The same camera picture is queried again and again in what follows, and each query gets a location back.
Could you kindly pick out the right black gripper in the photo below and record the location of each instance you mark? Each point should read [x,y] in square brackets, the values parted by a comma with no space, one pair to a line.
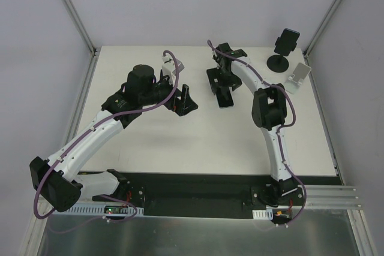
[222,85]

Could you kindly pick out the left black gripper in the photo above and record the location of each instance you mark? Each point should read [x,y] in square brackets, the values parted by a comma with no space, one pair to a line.
[177,103]

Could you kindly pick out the silver folding phone stand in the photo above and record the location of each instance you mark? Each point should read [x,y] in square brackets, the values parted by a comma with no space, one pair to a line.
[296,78]

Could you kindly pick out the black round-base phone stand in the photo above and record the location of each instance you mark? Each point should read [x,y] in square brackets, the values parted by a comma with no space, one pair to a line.
[278,63]

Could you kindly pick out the blue-edged black phone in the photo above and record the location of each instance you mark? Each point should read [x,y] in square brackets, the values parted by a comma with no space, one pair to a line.
[286,42]

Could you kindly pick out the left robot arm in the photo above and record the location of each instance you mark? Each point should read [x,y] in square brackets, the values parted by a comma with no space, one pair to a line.
[57,178]

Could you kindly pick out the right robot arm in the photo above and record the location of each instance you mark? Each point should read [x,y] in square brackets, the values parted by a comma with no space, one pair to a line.
[269,112]

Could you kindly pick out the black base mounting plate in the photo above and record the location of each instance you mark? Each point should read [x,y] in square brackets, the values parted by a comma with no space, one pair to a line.
[196,195]

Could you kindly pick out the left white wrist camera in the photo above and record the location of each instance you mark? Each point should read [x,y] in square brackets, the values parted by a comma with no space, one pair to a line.
[168,70]

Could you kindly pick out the left aluminium frame post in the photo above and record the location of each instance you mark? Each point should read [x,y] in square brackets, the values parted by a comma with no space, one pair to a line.
[78,24]

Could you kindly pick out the aluminium frame post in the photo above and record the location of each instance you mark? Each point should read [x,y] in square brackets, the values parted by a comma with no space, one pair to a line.
[78,24]
[335,4]

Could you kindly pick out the left white cable duct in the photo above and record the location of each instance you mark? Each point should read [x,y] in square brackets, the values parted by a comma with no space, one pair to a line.
[103,210]

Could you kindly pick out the white cable duct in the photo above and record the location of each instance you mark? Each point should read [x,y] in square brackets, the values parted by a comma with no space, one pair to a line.
[103,210]
[266,214]

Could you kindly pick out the right white cable duct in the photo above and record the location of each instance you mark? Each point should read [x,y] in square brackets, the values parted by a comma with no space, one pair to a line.
[266,214]

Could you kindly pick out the right aluminium frame post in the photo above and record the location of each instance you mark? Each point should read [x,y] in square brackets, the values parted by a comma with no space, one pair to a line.
[335,4]

